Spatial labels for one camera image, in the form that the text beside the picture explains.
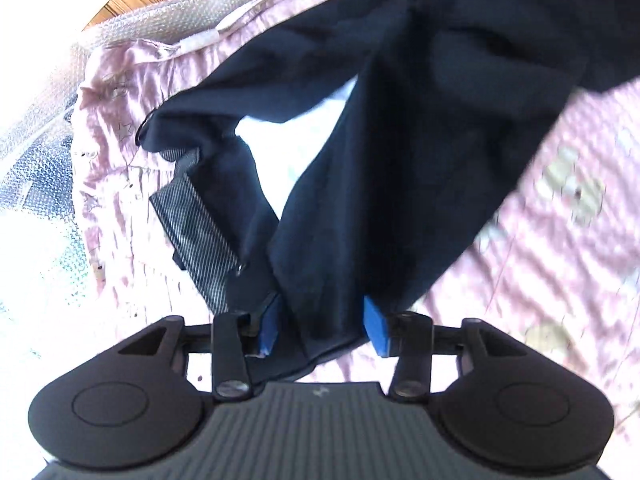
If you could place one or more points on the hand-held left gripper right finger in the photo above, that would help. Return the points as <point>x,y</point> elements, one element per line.
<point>375,327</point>

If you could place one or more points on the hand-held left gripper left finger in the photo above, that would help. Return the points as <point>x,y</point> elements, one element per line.
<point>269,325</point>

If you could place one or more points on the dark navy pants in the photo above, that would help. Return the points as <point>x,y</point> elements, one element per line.
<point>400,135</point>

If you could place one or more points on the pink bear print blanket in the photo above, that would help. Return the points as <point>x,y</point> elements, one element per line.
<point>540,240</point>

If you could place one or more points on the clear bubble wrap sheet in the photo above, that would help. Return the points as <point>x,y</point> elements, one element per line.
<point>45,125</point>

